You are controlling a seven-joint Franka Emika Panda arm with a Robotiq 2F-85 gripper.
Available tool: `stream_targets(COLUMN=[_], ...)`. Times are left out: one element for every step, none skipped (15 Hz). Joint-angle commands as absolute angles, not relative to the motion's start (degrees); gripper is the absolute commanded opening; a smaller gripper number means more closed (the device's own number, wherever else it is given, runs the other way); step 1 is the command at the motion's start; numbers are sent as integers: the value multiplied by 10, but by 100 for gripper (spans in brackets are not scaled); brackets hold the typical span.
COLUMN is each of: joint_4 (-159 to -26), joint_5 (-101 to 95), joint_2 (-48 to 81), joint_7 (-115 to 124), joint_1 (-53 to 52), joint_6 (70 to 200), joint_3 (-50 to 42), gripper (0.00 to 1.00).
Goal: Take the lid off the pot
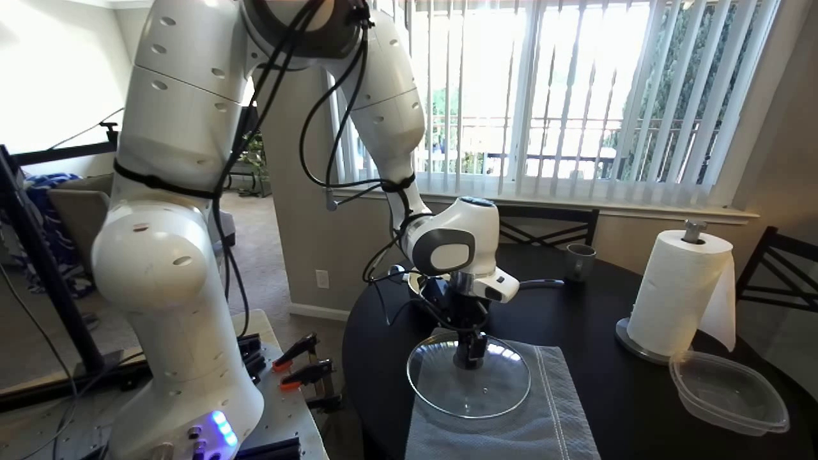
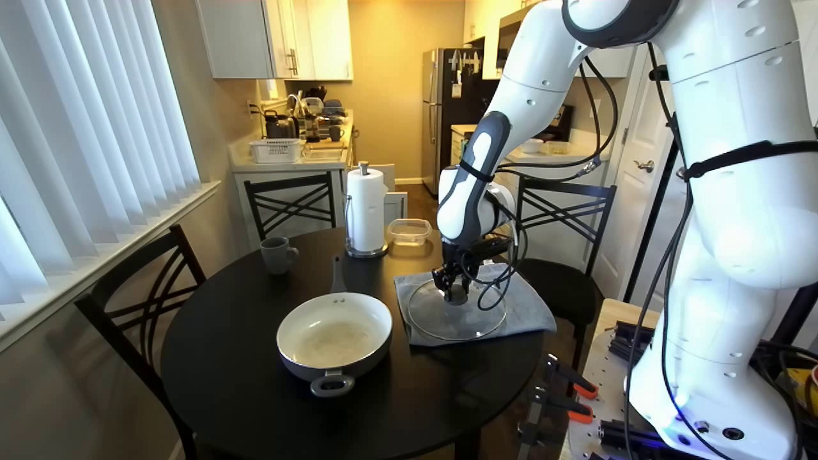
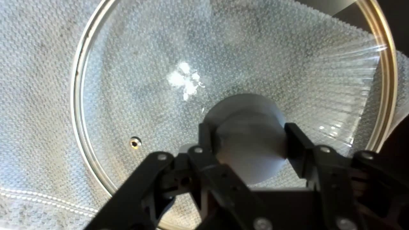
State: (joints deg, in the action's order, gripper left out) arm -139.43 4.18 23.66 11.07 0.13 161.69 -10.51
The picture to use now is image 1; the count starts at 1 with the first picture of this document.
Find dark wooden chair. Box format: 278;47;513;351
734;225;818;315

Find dark wooden chair cross back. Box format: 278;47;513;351
494;202;600;252

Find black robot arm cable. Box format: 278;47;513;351
210;0;418;342

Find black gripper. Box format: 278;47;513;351
418;270;494;370

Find small dark cup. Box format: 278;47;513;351
563;242;597;286

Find white robot mounting platform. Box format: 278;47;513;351
226;307;331;460

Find black tripod stand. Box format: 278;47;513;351
0;140;152;415

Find clear plastic food container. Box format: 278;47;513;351
666;351;791;440

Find glass pot lid with knob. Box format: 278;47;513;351
403;338;536;425

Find light blue dish towel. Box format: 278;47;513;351
402;338;602;460

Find black clamp with red tips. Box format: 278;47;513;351
271;332;322;372
275;355;336;397

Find metal paper towel holder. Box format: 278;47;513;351
612;218;711;367

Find white paper towel roll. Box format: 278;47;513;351
623;227;742;361

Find white vertical window blinds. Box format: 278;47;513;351
325;0;788;211

